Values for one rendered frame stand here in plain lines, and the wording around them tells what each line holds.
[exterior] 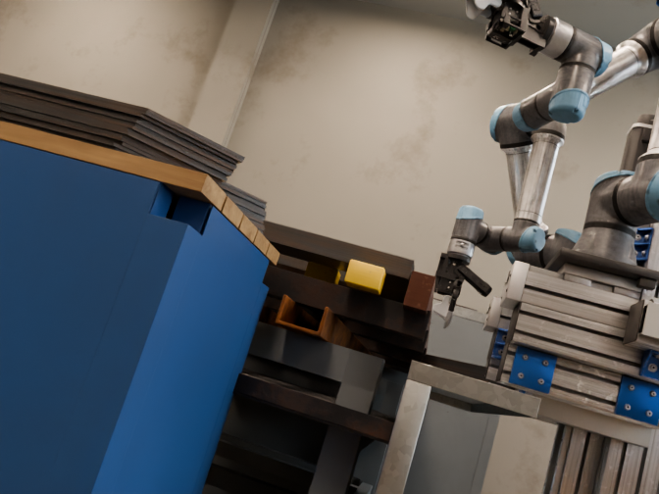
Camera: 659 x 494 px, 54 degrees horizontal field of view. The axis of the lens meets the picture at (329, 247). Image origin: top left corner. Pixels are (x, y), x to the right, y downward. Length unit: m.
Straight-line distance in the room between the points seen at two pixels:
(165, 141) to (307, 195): 3.95
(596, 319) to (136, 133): 1.09
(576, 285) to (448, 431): 1.28
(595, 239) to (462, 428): 1.30
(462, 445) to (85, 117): 2.15
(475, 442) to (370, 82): 3.09
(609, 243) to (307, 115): 3.65
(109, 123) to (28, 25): 5.48
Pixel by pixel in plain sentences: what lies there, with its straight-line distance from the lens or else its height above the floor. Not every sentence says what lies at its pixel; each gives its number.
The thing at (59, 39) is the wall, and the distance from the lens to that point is 6.07.
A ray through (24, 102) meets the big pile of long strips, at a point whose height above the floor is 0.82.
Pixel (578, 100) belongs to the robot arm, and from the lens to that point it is 1.47.
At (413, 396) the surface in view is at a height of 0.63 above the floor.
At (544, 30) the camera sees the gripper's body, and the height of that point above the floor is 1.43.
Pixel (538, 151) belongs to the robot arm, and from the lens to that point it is 2.01.
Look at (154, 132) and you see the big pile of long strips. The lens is 0.81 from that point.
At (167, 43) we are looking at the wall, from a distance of 5.62.
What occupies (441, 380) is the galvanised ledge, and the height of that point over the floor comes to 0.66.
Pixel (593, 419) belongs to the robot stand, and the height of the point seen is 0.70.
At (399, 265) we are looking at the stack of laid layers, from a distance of 1.13.
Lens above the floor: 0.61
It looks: 11 degrees up
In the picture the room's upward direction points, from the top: 17 degrees clockwise
